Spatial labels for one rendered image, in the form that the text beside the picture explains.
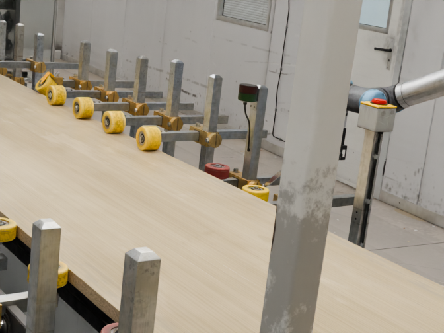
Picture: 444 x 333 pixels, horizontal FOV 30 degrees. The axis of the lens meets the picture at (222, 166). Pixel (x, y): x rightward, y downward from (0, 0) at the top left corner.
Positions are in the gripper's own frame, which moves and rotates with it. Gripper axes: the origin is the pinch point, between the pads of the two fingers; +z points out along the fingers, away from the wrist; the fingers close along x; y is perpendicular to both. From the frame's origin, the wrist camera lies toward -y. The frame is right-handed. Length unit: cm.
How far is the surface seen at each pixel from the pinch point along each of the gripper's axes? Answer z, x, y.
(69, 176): -7, 0, -97
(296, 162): -49, -137, -135
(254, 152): -13.4, -5.8, -35.6
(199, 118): -13, 48, -21
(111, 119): -13, 47, -60
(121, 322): -24, -120, -146
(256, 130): -20.8, -5.8, -36.2
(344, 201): -1.7, -26.5, -13.3
